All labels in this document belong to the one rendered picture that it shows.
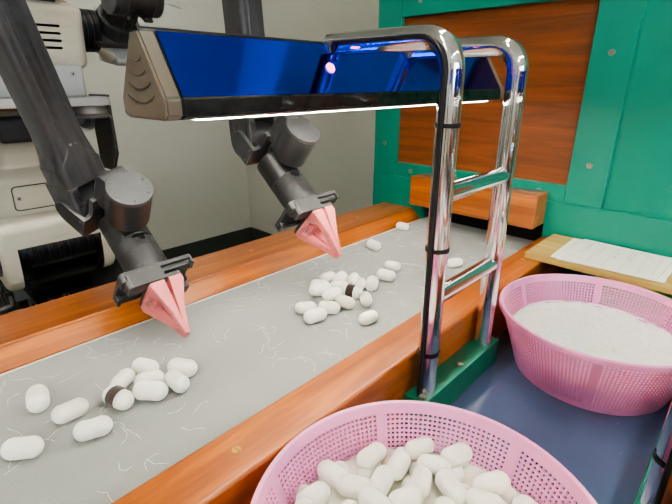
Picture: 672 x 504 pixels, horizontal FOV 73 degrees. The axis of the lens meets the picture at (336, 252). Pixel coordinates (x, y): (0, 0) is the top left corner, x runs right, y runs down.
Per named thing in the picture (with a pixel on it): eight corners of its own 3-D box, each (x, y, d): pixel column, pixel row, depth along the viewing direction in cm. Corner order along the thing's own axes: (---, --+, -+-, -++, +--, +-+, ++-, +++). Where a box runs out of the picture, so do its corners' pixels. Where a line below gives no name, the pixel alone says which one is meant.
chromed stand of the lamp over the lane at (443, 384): (312, 367, 67) (305, 32, 51) (393, 319, 80) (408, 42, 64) (422, 432, 54) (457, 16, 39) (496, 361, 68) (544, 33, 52)
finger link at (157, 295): (224, 309, 61) (191, 255, 64) (175, 330, 56) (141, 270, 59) (211, 332, 66) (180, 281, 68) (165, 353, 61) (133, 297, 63)
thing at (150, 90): (123, 116, 41) (109, 28, 39) (461, 98, 84) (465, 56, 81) (166, 121, 36) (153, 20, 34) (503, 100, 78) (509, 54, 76)
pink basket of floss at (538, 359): (530, 433, 54) (543, 366, 51) (471, 322, 79) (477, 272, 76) (756, 436, 54) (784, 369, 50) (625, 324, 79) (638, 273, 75)
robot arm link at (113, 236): (134, 220, 70) (95, 231, 66) (137, 191, 65) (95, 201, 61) (154, 255, 68) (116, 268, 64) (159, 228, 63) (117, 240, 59)
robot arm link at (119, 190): (106, 185, 70) (55, 212, 64) (108, 130, 62) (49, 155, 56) (164, 234, 69) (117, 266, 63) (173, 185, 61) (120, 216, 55)
